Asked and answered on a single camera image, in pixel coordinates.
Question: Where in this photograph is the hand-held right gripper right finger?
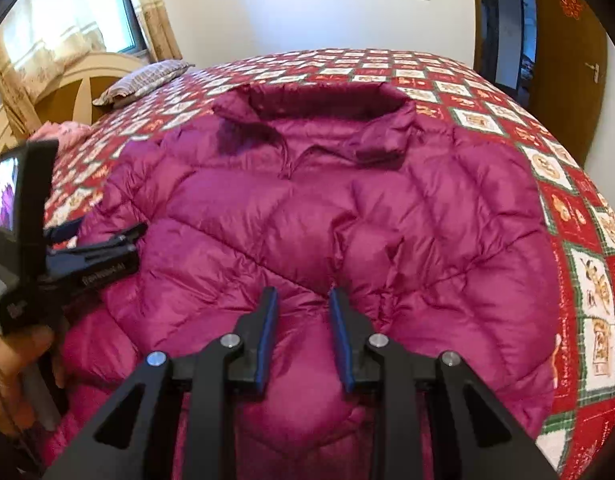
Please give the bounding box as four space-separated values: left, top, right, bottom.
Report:
328 286 561 480

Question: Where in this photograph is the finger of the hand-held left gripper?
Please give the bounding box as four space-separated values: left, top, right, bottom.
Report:
44 218 84 250
46 223 149 261

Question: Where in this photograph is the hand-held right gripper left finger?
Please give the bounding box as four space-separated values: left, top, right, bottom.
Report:
44 286 280 480

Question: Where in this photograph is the magenta quilted down jacket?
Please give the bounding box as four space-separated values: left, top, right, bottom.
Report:
38 81 561 480

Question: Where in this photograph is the person's left hand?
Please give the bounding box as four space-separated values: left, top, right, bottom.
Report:
0 326 68 437

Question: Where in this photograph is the pink floral cloth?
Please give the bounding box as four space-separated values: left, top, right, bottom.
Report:
30 120 94 150

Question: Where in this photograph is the cream and wood headboard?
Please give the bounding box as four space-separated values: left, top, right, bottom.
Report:
0 51 149 157

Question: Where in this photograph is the striped pillow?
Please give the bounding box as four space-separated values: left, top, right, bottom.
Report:
92 59 196 109

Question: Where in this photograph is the sheer white curtain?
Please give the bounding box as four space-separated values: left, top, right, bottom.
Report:
0 0 104 136

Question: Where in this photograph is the dark framed window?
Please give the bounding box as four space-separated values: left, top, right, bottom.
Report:
80 0 149 57

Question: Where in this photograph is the beige patterned curtain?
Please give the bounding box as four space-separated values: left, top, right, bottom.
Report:
129 0 184 61

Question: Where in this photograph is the red printed checkered blanket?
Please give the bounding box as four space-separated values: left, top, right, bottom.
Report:
32 48 615 480

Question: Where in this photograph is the brown wooden door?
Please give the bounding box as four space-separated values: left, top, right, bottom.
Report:
529 0 609 169

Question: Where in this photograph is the red door decoration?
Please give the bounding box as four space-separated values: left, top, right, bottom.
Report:
557 0 587 21

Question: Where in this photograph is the wooden door frame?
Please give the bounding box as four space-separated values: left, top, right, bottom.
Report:
469 0 538 92

